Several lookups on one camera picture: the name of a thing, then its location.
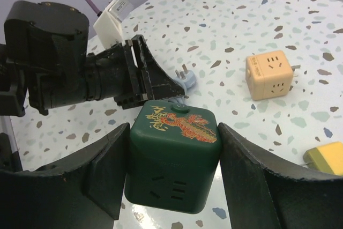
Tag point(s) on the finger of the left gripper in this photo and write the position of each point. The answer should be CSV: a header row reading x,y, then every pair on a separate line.
x,y
144,79

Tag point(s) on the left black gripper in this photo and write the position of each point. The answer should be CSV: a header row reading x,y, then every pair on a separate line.
x,y
44,59

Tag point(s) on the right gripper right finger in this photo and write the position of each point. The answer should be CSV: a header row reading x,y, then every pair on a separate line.
x,y
264,190

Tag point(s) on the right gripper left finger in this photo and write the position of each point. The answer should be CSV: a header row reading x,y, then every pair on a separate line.
x,y
81,190

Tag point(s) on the dark green cube socket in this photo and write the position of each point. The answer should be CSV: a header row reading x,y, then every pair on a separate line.
x,y
174,152

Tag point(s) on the yellow green plug adapter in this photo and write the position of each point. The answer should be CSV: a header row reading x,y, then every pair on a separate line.
x,y
325,158

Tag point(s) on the beige cube socket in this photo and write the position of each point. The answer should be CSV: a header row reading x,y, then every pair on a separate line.
x,y
269,75

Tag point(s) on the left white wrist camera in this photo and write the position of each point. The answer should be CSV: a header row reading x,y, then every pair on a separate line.
x,y
108,26

